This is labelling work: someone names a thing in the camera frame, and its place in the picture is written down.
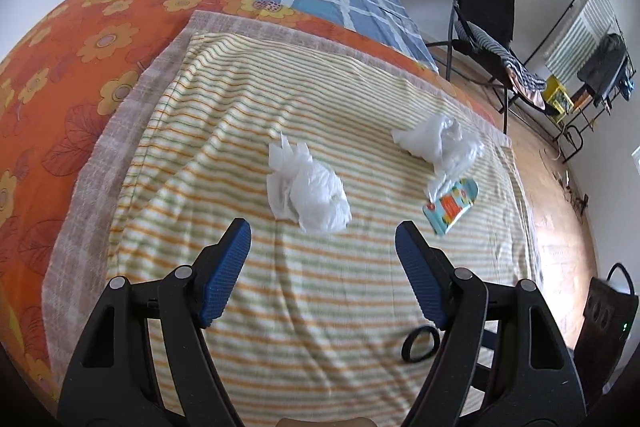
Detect orange floral blanket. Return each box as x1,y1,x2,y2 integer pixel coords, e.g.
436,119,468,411
0,0,501,403

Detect colourful patterned packet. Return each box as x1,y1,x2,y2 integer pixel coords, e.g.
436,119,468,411
424,177,480,236

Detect white plastic bag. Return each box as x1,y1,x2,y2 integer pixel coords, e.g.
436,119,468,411
266,133,352,235

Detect clear plastic bag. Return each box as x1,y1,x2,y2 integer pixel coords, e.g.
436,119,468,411
392,114,485,198

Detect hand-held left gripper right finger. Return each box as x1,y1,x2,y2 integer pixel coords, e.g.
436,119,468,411
395,221,588,427

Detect black hair band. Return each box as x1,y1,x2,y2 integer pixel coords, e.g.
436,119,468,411
401,326,439,364

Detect yellow striped blanket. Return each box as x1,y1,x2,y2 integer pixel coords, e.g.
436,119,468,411
107,32,543,425

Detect green striped towel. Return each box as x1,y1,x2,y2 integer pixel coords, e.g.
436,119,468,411
542,0,618,82

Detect yellow plastic crate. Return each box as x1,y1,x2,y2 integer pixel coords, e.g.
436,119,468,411
544,76,573,124

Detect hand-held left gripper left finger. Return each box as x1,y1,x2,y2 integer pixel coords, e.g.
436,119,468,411
57,218,252,427

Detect striped cloth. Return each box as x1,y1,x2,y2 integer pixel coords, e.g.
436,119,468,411
467,24,546,92

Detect black metal drying rack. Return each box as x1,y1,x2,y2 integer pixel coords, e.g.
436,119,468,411
530,0,636,162

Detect teal garment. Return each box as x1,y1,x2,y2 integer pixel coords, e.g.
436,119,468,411
620,67,637,102

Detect dark jacket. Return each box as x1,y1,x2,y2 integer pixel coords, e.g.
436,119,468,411
577,33,628,100

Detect pale plaid fringed cloth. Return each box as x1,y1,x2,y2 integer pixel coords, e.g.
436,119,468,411
44,10,513,358

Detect pink cloth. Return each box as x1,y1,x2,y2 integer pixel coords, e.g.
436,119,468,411
525,82,548,110

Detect cables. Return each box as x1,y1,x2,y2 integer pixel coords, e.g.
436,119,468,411
542,147,591,212

